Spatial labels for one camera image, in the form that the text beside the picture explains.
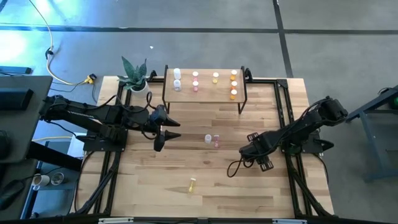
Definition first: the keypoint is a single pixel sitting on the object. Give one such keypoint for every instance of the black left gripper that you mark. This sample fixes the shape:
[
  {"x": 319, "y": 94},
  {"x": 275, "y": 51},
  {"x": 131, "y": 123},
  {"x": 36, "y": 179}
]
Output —
[{"x": 159, "y": 113}]

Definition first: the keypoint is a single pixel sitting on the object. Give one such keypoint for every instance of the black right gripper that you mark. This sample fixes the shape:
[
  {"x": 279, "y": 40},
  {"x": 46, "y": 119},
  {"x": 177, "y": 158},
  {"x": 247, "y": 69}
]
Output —
[{"x": 255, "y": 149}]

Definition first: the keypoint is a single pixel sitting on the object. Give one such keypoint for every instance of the white plastic medicine bottle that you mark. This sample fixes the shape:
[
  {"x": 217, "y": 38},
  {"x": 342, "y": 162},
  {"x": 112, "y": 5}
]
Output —
[
  {"x": 177, "y": 73},
  {"x": 177, "y": 85},
  {"x": 208, "y": 138}
]

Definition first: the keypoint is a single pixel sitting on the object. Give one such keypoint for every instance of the yellow medicine bottle white cap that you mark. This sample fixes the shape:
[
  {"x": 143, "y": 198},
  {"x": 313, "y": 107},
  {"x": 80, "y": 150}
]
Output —
[
  {"x": 215, "y": 77},
  {"x": 192, "y": 185}
]

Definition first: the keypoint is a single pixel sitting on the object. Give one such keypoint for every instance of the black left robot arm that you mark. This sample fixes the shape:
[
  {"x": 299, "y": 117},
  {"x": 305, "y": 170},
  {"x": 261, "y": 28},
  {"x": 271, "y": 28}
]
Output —
[{"x": 93, "y": 115}]

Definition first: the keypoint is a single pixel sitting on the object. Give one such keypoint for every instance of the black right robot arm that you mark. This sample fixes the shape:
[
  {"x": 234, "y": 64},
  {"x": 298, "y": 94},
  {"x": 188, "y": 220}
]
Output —
[{"x": 311, "y": 121}]

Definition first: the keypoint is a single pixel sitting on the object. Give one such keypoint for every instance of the wooden shelf black metal legs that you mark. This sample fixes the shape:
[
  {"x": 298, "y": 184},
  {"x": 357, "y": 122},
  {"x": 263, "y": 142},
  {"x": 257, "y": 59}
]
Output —
[{"x": 202, "y": 93}]

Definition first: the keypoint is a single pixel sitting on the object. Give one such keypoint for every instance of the snake plant in white pot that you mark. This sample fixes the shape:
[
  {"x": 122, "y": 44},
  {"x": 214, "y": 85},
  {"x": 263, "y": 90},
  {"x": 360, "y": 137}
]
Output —
[{"x": 140, "y": 91}]

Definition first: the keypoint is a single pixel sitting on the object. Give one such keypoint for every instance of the yellow black power plug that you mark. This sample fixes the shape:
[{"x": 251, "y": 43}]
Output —
[{"x": 89, "y": 79}]

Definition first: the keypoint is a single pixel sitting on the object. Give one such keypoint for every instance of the white box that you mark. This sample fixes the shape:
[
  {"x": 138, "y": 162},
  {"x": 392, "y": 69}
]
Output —
[{"x": 71, "y": 146}]

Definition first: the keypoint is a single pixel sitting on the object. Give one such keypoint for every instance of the grey metal stand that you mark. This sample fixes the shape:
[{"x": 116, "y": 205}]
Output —
[{"x": 368, "y": 146}]

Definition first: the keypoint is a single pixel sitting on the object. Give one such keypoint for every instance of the black desk leg beam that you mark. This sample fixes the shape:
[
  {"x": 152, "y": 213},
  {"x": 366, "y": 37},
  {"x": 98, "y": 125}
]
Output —
[{"x": 53, "y": 155}]

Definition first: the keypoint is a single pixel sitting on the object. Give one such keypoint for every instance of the clear glass cup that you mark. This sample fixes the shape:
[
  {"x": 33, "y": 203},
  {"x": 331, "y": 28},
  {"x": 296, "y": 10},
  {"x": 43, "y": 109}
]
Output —
[{"x": 57, "y": 178}]

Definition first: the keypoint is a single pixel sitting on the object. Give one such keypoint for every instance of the white paper cup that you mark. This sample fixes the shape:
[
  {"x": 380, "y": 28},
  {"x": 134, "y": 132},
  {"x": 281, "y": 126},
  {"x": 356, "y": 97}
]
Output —
[{"x": 41, "y": 180}]

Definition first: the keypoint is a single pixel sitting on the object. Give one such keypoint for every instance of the dark grey desk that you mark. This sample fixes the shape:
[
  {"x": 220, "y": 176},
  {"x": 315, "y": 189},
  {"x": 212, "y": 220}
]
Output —
[{"x": 31, "y": 130}]

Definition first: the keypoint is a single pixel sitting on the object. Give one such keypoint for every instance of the green lit black device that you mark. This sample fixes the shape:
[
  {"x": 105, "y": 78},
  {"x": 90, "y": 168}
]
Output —
[{"x": 395, "y": 101}]

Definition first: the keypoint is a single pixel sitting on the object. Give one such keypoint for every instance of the black rectangular box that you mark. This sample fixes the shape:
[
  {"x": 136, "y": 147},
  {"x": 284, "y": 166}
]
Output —
[{"x": 15, "y": 99}]

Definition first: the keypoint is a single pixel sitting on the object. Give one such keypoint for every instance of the black flat bar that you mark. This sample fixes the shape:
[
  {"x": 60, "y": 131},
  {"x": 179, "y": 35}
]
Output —
[{"x": 15, "y": 70}]

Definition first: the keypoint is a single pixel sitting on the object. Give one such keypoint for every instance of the black aluminium table frame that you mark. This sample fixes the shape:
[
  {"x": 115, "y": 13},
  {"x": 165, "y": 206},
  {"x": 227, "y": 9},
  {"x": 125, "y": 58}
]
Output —
[{"x": 282, "y": 82}]

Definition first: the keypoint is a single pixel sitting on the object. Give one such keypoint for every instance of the silver metal bracket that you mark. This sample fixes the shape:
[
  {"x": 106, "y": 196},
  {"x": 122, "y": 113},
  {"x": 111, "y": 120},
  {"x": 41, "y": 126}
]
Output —
[
  {"x": 289, "y": 221},
  {"x": 115, "y": 220}
]

